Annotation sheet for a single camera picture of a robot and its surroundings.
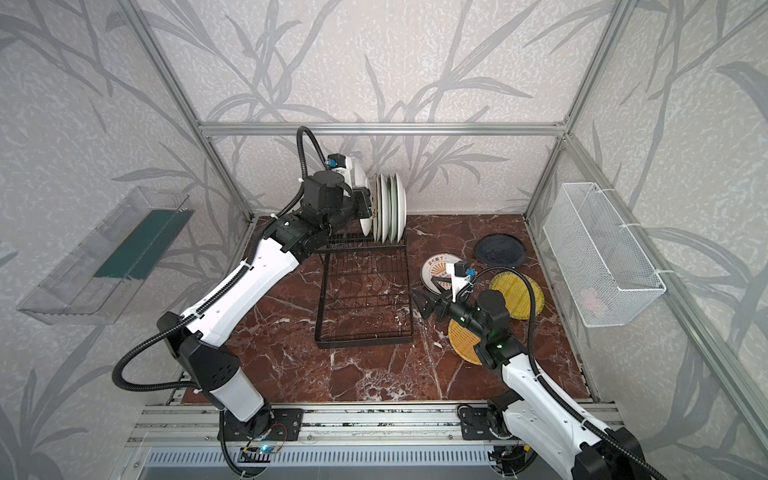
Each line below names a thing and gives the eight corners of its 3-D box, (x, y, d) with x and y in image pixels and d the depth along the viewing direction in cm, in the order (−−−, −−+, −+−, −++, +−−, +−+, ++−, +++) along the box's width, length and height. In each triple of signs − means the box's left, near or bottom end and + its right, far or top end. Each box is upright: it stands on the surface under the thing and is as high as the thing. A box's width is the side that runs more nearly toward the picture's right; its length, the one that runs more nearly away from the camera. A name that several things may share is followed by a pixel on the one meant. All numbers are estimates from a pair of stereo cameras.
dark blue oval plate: (477, 267, 108) (479, 262, 106) (472, 238, 117) (473, 233, 114) (527, 267, 108) (530, 263, 106) (518, 238, 117) (520, 233, 114)
